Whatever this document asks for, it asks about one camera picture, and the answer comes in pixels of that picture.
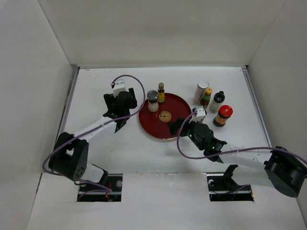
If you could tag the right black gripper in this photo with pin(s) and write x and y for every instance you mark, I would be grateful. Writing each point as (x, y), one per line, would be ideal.
(174, 126)

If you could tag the silver lid tall canister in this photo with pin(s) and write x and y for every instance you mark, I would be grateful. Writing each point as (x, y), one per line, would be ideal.
(200, 90)

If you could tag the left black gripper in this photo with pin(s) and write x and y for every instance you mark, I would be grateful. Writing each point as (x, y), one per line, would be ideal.
(111, 101)

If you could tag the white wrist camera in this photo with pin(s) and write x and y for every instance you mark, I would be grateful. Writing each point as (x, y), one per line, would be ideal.
(199, 113)
(118, 86)

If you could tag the salt grinder black cap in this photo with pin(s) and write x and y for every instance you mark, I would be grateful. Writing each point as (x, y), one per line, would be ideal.
(152, 97)

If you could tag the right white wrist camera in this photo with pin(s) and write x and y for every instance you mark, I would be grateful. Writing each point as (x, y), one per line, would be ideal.
(199, 113)

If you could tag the small yellow label sauce bottle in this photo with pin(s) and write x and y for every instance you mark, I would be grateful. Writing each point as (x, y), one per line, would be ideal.
(161, 93)

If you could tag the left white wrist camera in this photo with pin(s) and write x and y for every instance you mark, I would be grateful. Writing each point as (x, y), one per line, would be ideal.
(118, 86)

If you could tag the red lid sauce jar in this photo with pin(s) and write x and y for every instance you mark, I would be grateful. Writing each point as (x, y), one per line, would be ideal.
(223, 115)

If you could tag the white bottle black cap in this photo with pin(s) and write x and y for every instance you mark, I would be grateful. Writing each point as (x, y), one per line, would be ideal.
(217, 101)

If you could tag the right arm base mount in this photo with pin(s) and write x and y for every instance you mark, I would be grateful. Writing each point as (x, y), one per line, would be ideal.
(222, 187)

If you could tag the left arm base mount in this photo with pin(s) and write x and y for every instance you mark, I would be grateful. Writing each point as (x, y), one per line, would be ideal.
(108, 189)

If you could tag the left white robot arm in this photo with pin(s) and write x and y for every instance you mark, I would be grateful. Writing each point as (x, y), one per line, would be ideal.
(70, 155)

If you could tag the yellow cap chili sauce bottle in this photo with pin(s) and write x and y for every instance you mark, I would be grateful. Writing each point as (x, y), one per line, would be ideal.
(205, 100)

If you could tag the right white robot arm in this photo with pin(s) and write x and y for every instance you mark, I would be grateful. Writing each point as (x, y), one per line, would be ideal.
(286, 171)

